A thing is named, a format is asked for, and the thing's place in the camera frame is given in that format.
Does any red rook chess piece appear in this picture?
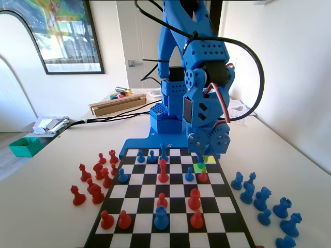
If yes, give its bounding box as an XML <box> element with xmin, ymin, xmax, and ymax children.
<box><xmin>187</xmin><ymin>188</ymin><xmax>202</xmax><ymax>210</ymax></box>
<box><xmin>108</xmin><ymin>149</ymin><xmax>119</xmax><ymax>164</ymax></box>

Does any tall red piece board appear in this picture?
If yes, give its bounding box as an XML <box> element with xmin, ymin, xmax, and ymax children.
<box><xmin>157</xmin><ymin>159</ymin><xmax>170</xmax><ymax>183</ymax></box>

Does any black cable bundle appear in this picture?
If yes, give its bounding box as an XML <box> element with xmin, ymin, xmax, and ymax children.
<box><xmin>58</xmin><ymin>99</ymin><xmax>155</xmax><ymax>132</ymax></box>

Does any black camera cable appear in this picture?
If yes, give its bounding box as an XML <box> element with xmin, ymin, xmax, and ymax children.
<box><xmin>134</xmin><ymin>0</ymin><xmax>265</xmax><ymax>122</ymax></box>

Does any long cardboard box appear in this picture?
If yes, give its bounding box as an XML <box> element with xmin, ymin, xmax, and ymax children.
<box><xmin>89</xmin><ymin>93</ymin><xmax>147</xmax><ymax>117</ymax></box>

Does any blue bishop chess piece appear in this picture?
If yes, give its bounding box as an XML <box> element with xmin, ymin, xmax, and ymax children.
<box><xmin>243</xmin><ymin>172</ymin><xmax>257</xmax><ymax>189</ymax></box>
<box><xmin>240</xmin><ymin>183</ymin><xmax>254</xmax><ymax>205</ymax></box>

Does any black framed poster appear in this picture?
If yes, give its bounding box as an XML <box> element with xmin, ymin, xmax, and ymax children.
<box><xmin>25</xmin><ymin>0</ymin><xmax>106</xmax><ymax>75</ymax></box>

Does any green plastic bin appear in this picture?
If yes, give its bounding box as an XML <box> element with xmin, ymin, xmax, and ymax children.
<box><xmin>9</xmin><ymin>136</ymin><xmax>43</xmax><ymax>158</ymax></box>

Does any blue knight chess piece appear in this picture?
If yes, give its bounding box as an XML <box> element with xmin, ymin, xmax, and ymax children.
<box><xmin>253</xmin><ymin>186</ymin><xmax>272</xmax><ymax>211</ymax></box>
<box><xmin>231</xmin><ymin>171</ymin><xmax>244</xmax><ymax>190</ymax></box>

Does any silver yellow tool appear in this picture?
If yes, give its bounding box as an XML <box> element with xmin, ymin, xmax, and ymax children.
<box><xmin>115</xmin><ymin>86</ymin><xmax>140</xmax><ymax>95</ymax></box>

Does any blue king chess piece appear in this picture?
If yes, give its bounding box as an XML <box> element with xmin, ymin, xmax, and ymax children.
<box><xmin>159</xmin><ymin>141</ymin><xmax>169</xmax><ymax>163</ymax></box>

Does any blue base plate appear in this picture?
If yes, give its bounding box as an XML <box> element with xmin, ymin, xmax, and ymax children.
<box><xmin>118</xmin><ymin>129</ymin><xmax>222</xmax><ymax>160</ymax></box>

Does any blue rook chess piece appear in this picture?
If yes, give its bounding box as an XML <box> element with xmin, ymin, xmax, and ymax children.
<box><xmin>273</xmin><ymin>197</ymin><xmax>293</xmax><ymax>219</ymax></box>
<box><xmin>154</xmin><ymin>205</ymin><xmax>170</xmax><ymax>231</ymax></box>

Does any printed paper sheet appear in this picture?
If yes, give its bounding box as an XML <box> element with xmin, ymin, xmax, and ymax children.
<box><xmin>229</xmin><ymin>107</ymin><xmax>249</xmax><ymax>127</ymax></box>

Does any black white chessboard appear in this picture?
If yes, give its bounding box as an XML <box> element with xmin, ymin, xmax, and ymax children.
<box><xmin>83</xmin><ymin>147</ymin><xmax>257</xmax><ymax>248</ymax></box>

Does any grey white paper pile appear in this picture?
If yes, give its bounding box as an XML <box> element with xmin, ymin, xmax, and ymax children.
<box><xmin>32</xmin><ymin>116</ymin><xmax>70</xmax><ymax>135</ymax></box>

